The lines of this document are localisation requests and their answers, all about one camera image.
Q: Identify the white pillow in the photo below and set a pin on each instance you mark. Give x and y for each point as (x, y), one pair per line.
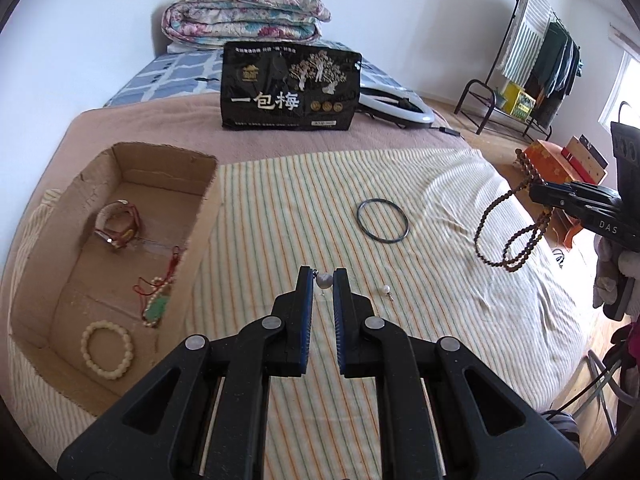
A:
(185, 47)

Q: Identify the person's right hand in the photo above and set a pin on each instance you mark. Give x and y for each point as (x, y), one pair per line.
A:
(604, 270)

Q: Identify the dark hanging clothes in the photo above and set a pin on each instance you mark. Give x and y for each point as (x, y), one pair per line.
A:
(557, 70)

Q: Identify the pearl earring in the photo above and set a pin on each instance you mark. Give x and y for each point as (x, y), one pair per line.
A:
(385, 289)
(324, 280)

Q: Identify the small green pot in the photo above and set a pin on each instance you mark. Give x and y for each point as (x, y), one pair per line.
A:
(500, 99)

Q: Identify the dark thin bangle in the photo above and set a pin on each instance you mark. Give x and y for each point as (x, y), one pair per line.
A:
(361, 220)

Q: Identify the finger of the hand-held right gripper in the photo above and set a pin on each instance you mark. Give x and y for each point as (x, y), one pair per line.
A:
(585, 187)
(560, 197)

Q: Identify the black printed snack bag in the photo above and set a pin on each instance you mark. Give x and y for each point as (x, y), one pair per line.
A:
(280, 90)

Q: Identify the yellow striped cloth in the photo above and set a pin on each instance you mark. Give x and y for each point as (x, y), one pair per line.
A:
(310, 210)

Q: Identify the tan blanket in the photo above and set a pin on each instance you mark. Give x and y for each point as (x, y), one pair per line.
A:
(150, 125)

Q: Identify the window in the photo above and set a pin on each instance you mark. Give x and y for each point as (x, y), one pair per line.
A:
(622, 80)

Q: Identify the cardboard box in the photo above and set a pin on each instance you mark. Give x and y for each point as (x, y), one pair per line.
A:
(90, 280)

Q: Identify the yellow box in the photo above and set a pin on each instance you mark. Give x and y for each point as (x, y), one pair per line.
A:
(517, 102)

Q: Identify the folded floral quilt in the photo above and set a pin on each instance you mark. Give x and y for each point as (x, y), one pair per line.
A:
(240, 15)

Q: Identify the striped hanging towel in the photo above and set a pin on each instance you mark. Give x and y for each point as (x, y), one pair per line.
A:
(525, 40)

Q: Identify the red and tan box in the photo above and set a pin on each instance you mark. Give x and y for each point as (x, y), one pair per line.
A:
(582, 157)

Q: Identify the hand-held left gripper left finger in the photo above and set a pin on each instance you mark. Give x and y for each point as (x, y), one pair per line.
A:
(306, 320)

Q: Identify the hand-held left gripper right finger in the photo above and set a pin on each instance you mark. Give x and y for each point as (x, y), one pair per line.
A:
(340, 320)

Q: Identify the blue checked bedsheet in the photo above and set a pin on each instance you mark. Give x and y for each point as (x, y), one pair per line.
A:
(160, 77)

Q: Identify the black metal clothes rack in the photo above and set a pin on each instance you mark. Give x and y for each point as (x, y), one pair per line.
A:
(472, 95)

